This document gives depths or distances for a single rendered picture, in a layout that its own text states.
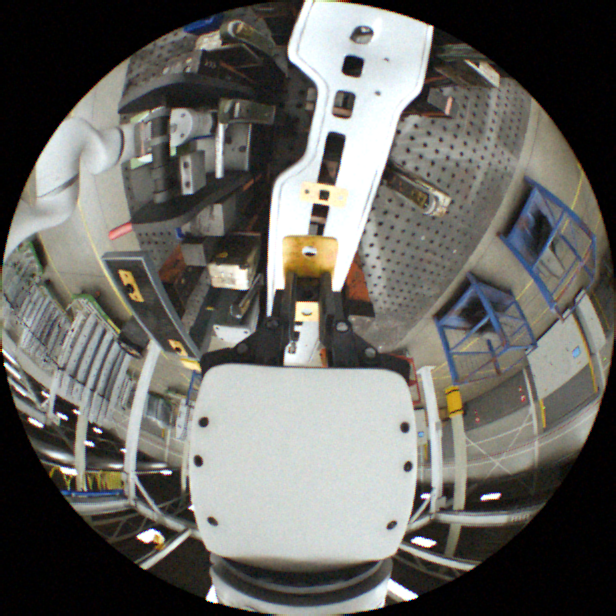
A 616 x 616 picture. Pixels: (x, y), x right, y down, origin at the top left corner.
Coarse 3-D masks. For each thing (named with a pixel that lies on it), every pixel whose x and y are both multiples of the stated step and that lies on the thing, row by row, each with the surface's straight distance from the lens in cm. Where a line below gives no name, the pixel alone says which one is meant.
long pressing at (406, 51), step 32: (320, 0) 49; (320, 32) 42; (384, 32) 45; (416, 32) 49; (320, 64) 38; (384, 64) 40; (416, 64) 43; (320, 96) 36; (384, 96) 38; (416, 96) 41; (320, 128) 35; (352, 128) 36; (384, 128) 37; (320, 160) 36; (352, 160) 36; (384, 160) 38; (288, 192) 37; (352, 192) 37; (288, 224) 40; (352, 224) 40; (352, 256) 44
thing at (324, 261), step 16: (288, 240) 13; (304, 240) 13; (320, 240) 13; (336, 240) 13; (288, 256) 14; (304, 256) 14; (320, 256) 14; (336, 256) 14; (304, 272) 14; (320, 272) 14; (304, 288) 14; (304, 304) 17; (304, 320) 18
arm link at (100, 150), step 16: (64, 128) 48; (80, 128) 49; (112, 128) 60; (48, 144) 48; (64, 144) 48; (80, 144) 50; (96, 144) 53; (112, 144) 56; (48, 160) 48; (64, 160) 48; (96, 160) 56; (112, 160) 58; (48, 176) 48; (64, 176) 48; (48, 192) 49
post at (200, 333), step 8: (216, 288) 82; (224, 288) 85; (208, 296) 80; (216, 296) 79; (208, 304) 77; (216, 304) 78; (200, 312) 76; (208, 312) 75; (216, 312) 79; (200, 320) 74; (208, 320) 73; (192, 328) 72; (200, 328) 71; (208, 328) 73; (192, 336) 70; (200, 336) 69; (208, 336) 72; (200, 344) 68; (208, 344) 73; (200, 352) 67
